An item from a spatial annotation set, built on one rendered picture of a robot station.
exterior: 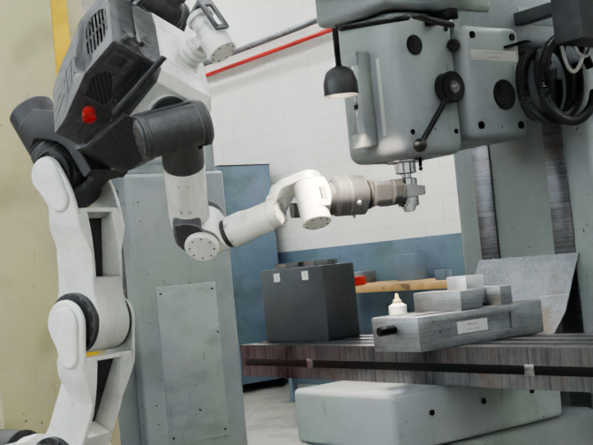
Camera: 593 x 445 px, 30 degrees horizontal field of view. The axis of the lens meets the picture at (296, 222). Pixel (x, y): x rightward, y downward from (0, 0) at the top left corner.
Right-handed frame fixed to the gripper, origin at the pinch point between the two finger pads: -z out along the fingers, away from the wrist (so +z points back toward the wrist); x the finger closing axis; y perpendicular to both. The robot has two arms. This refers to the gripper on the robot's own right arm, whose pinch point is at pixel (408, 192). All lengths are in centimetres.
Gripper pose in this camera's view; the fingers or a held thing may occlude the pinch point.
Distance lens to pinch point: 250.8
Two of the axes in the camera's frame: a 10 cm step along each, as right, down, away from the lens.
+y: 0.9, 10.0, -0.4
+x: -3.0, 0.6, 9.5
